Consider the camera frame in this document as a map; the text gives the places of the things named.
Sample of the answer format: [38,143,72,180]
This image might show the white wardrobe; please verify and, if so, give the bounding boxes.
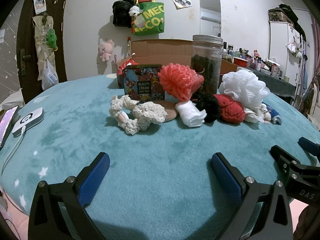
[268,21,305,86]

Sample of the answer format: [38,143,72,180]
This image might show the floral beauty cream tin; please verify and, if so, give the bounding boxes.
[123,64,165,102]

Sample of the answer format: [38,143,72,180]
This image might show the dark wooden door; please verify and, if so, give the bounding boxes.
[16,0,67,103]

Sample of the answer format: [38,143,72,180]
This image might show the white towel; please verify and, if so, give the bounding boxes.
[175,101,207,127]

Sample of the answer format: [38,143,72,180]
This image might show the smartphone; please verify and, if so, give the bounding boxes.
[0,105,20,149]

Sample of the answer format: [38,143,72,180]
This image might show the black bag on wall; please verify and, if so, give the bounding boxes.
[112,0,134,28]

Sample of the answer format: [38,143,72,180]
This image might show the red knitted ball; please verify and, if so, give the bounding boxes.
[214,94,246,124]

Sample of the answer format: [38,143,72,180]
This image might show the green tote bag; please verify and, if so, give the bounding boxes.
[131,0,165,36]

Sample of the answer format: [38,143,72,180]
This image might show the pink plush toy on wall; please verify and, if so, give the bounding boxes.
[98,38,114,62]

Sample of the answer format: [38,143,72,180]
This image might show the cardboard box red lining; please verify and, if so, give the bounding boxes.
[116,38,241,81]

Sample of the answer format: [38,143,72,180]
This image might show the white plush keychain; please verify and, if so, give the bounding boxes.
[129,5,142,17]

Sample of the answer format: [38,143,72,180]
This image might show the white power bank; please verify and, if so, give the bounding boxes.
[12,107,44,137]

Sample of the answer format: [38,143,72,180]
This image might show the cream crochet scrunchie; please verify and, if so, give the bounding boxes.
[109,95,168,135]

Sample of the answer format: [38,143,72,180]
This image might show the hanging pocket organizer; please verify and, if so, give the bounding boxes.
[33,16,56,81]

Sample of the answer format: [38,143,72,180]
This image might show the tan round powder puff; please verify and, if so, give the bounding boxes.
[153,100,178,122]

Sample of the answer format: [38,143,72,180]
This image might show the plastic bag on door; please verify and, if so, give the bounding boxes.
[42,60,59,90]

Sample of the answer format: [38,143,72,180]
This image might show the large glass jar dark contents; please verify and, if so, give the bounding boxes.
[190,34,223,94]

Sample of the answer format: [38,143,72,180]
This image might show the red basin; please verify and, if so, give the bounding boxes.
[233,57,248,67]

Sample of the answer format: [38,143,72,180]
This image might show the wall mirror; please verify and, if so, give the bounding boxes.
[200,0,222,37]

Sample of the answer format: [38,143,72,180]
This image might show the green plush frog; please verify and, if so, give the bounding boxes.
[46,29,58,51]

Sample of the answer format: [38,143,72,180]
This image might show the blue cloth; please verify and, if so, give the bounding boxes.
[265,103,282,125]

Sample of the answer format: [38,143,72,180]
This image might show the mop handle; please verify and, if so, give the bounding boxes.
[127,37,132,56]

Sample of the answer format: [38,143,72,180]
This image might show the white fluffy bunny scrunchie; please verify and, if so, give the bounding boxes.
[244,103,271,124]

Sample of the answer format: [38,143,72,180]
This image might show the white charging cable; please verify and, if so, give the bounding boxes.
[0,126,27,176]

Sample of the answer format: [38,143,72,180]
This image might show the white bath pouf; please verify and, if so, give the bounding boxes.
[219,69,270,112]

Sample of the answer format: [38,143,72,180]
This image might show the coral red bath pouf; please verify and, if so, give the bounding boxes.
[158,63,204,102]

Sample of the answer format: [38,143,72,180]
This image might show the black fuzzy pompom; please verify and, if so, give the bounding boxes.
[195,94,221,124]

